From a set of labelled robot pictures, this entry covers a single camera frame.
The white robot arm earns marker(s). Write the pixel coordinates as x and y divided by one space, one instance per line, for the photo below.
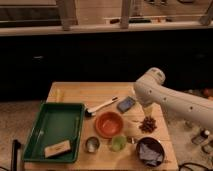
149 89

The green plastic cup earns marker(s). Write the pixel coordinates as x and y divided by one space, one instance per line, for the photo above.
118 143

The small metal cup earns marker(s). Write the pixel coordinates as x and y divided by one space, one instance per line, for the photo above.
92 144

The orange bowl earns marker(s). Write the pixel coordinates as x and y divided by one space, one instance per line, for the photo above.
108 124

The green plastic tray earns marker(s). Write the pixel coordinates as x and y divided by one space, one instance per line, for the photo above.
55 123

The wooden block sponge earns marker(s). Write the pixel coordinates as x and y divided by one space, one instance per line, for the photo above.
57 149

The dark pan with cloth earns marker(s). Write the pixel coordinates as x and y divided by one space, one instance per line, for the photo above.
149 151

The spice bottle rack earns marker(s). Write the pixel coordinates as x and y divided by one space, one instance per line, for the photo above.
200 138

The black chair frame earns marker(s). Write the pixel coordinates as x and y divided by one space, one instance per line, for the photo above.
16 146

